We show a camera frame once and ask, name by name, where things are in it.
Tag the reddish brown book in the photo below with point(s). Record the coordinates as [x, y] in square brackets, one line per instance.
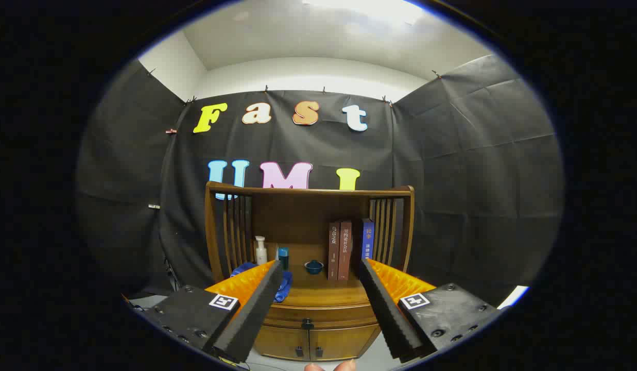
[345, 252]

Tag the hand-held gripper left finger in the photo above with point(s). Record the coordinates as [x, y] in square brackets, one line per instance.
[256, 314]

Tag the wooden cabinet door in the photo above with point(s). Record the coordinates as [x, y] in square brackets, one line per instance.
[344, 341]
[282, 342]

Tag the blue book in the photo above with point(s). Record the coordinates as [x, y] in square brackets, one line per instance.
[368, 242]

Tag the white pump bottle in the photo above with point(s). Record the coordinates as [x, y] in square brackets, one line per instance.
[260, 253]

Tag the wooden cabinet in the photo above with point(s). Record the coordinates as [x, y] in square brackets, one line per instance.
[297, 216]

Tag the wooden drawer with black knob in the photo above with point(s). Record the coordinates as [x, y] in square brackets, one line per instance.
[328, 314]

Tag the blue capped bottle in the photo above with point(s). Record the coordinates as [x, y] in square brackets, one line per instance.
[283, 255]

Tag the wooden countertop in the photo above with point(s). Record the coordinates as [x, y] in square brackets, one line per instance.
[318, 293]

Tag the dark brown book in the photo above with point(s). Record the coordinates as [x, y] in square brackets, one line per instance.
[333, 252]

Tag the dark blue lidded teacup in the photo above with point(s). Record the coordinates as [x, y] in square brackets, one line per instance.
[313, 267]

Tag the folded blue towel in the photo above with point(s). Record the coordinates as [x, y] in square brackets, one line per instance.
[285, 286]

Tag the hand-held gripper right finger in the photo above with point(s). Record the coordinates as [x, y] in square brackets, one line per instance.
[388, 314]

